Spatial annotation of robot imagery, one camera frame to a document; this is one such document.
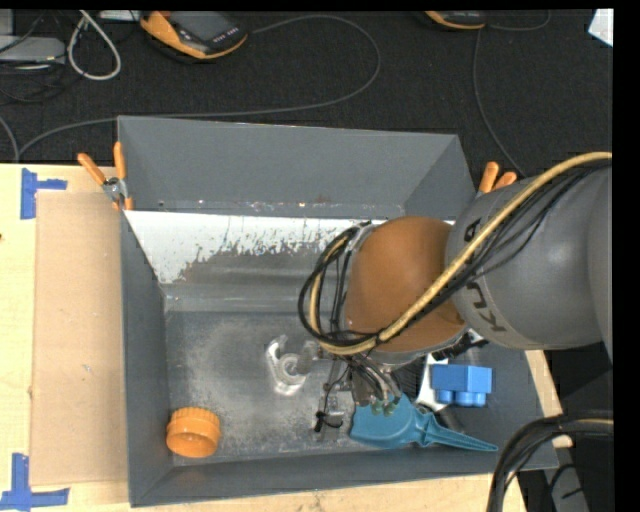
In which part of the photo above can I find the blue toy building block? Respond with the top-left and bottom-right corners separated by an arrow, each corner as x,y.
430,364 -> 494,407

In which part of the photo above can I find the teal plastic spike tool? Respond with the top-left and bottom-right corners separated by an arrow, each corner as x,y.
348,398 -> 500,453

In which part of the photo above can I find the grey metal bin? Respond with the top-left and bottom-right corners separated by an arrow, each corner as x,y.
117,115 -> 561,508

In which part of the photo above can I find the orange ribbed plastic cup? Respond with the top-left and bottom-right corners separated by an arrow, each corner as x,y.
165,405 -> 222,459

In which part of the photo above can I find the clear glass thing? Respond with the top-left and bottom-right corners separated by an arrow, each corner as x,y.
263,333 -> 307,397

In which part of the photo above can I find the brown cardboard board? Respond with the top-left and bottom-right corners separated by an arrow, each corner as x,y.
28,191 -> 132,487

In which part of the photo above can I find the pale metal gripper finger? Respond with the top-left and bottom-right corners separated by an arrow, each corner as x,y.
314,360 -> 347,443
297,340 -> 322,377

